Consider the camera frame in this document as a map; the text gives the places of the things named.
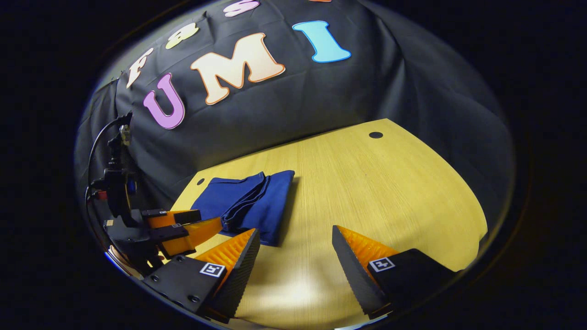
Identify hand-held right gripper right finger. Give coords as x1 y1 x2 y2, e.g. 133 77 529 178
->
332 225 459 320

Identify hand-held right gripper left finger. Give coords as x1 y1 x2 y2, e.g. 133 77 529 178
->
142 228 261 324

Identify blue jeans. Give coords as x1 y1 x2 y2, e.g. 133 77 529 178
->
190 170 295 247

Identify black cable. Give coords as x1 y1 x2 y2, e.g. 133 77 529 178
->
85 115 127 239

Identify black backdrop cloth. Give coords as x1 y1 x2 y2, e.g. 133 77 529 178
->
73 0 516 239

